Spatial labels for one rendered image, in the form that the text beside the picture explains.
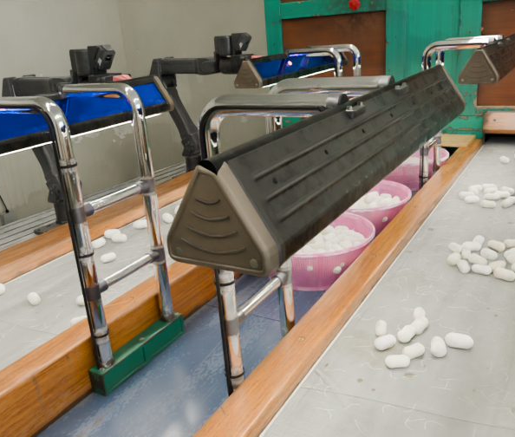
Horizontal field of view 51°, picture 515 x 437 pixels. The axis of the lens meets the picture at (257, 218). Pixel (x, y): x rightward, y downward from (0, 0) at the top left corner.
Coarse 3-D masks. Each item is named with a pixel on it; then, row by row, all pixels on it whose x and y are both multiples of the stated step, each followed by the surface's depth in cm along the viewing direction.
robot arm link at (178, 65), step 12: (156, 60) 198; (168, 60) 197; (180, 60) 194; (192, 60) 190; (204, 60) 187; (156, 72) 200; (168, 72) 199; (180, 72) 196; (192, 72) 192; (204, 72) 189; (216, 72) 190
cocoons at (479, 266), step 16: (464, 192) 136; (496, 192) 135; (512, 192) 136; (480, 240) 107; (512, 240) 106; (464, 256) 102; (496, 256) 101; (512, 256) 99; (464, 272) 97; (480, 272) 96; (496, 272) 94; (512, 272) 93; (416, 320) 81; (384, 336) 77; (400, 336) 78; (448, 336) 76; (464, 336) 76; (416, 352) 74; (432, 352) 74
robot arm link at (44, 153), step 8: (48, 144) 158; (40, 152) 157; (48, 152) 157; (40, 160) 158; (48, 160) 156; (48, 168) 156; (56, 168) 157; (48, 176) 157; (56, 176) 155; (48, 184) 158; (56, 184) 156; (80, 184) 160
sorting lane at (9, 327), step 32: (64, 256) 121; (96, 256) 119; (128, 256) 118; (32, 288) 106; (64, 288) 105; (128, 288) 103; (0, 320) 95; (32, 320) 94; (64, 320) 93; (0, 352) 85
